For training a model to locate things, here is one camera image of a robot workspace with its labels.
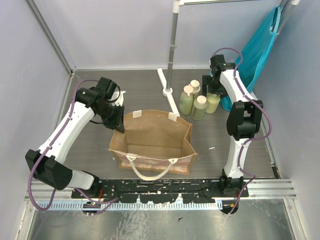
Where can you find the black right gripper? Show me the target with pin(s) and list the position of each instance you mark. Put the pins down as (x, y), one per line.
(206, 81)

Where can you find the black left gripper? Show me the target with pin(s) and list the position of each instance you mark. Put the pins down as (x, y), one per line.
(116, 118)

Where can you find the cream white bottle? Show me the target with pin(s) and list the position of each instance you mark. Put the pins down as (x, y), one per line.
(195, 84)

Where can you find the green pump bottle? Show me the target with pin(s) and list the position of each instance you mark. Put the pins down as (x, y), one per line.
(213, 101)

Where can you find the green bottle flip cap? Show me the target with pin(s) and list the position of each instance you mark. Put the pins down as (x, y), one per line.
(186, 100)

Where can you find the green bottle beige round cap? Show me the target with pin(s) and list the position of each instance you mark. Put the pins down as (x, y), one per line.
(199, 108)

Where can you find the brown canvas tote bag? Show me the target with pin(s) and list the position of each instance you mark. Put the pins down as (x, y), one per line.
(154, 143)

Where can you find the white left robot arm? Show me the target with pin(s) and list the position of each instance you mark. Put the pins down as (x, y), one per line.
(47, 163)

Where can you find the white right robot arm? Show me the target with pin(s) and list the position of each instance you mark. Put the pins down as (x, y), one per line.
(243, 121)

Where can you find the teal fabric bag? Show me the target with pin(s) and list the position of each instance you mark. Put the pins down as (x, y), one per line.
(257, 50)

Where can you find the grey metal rack pole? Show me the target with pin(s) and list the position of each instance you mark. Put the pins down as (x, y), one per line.
(175, 14)

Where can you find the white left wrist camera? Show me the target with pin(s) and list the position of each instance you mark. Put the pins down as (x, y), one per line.
(117, 98)

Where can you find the black mounting base plate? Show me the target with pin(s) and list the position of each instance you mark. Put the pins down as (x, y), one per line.
(191, 190)

